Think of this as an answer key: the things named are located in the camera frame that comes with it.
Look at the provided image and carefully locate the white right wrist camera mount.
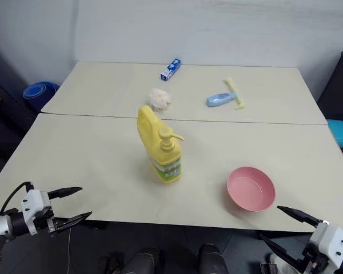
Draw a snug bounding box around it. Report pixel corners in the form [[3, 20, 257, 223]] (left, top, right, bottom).
[[308, 220, 343, 267]]

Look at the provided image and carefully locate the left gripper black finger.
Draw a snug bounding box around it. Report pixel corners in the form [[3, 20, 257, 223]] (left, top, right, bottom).
[[47, 187, 83, 200], [55, 211, 93, 232]]

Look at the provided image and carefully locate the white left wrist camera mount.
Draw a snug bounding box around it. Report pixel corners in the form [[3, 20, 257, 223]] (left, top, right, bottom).
[[20, 189, 53, 236]]

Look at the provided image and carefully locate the pink plastic bowl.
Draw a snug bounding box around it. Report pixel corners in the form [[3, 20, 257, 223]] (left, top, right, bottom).
[[226, 166, 276, 213]]

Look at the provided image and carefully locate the light blue plastic bottle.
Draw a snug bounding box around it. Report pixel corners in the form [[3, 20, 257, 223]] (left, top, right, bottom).
[[206, 92, 238, 108]]

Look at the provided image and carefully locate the dark rounded shape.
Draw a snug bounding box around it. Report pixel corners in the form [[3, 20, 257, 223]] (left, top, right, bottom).
[[122, 247, 161, 274], [198, 243, 229, 274]]

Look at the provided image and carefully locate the blue white toothpaste box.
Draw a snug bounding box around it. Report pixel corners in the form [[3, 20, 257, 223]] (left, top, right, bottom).
[[160, 58, 181, 82]]

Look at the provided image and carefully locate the yellow pump soap bottle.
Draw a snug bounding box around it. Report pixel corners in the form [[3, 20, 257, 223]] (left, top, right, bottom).
[[136, 104, 186, 184]]

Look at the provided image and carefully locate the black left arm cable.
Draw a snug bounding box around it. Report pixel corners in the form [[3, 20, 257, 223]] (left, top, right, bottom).
[[0, 181, 35, 213]]

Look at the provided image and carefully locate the black chair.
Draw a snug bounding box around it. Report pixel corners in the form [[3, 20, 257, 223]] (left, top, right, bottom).
[[316, 50, 343, 121]]

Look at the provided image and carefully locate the peach mesh bath pouf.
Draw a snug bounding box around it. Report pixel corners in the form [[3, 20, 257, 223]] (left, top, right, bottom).
[[147, 88, 173, 114]]

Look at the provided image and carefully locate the teal cushion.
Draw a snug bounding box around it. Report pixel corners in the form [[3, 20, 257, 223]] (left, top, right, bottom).
[[327, 119, 343, 149]]

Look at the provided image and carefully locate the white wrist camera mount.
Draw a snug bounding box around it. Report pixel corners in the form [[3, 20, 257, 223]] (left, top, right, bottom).
[[308, 220, 343, 267], [20, 189, 53, 236]]

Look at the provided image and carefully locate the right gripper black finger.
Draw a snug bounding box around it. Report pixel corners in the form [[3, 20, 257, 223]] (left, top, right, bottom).
[[260, 233, 301, 271], [277, 205, 323, 228]]

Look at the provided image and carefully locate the blue rolled foam mat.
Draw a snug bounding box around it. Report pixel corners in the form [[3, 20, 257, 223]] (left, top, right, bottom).
[[22, 82, 59, 101]]

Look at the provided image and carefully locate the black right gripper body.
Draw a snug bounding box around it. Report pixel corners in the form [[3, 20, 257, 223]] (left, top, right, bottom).
[[296, 241, 337, 274]]

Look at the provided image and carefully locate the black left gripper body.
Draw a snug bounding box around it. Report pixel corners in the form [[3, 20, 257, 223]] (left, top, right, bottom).
[[33, 207, 61, 233]]

